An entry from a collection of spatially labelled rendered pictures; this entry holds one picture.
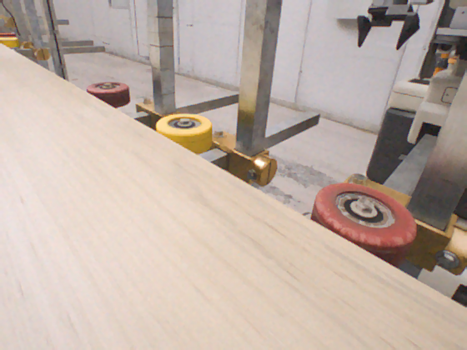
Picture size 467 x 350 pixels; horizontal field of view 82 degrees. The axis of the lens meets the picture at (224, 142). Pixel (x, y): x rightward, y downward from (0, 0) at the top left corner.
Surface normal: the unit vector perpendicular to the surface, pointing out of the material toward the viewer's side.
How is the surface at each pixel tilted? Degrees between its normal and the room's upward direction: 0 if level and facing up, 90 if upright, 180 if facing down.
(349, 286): 0
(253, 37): 90
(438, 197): 90
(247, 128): 90
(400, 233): 0
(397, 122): 90
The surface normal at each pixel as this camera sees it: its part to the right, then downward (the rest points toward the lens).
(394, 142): -0.70, 0.28
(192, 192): 0.05, -0.90
